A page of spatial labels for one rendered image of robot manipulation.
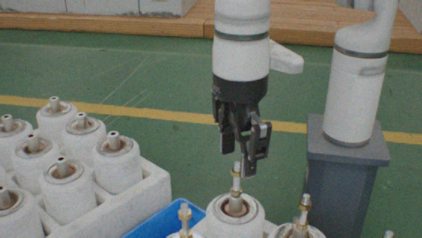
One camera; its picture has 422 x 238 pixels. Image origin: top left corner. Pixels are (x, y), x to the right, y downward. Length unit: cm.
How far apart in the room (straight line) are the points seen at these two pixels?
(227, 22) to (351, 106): 32
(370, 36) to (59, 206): 61
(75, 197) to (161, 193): 19
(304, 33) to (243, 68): 167
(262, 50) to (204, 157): 76
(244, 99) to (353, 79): 24
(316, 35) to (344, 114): 145
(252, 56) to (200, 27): 172
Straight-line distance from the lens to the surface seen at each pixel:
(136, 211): 86
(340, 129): 76
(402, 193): 121
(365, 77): 72
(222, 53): 52
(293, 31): 217
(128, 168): 84
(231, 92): 53
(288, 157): 126
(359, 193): 82
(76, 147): 92
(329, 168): 78
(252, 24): 50
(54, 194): 79
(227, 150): 65
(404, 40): 224
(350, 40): 70
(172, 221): 93
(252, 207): 69
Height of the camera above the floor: 71
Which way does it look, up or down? 30 degrees down
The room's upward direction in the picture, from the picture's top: straight up
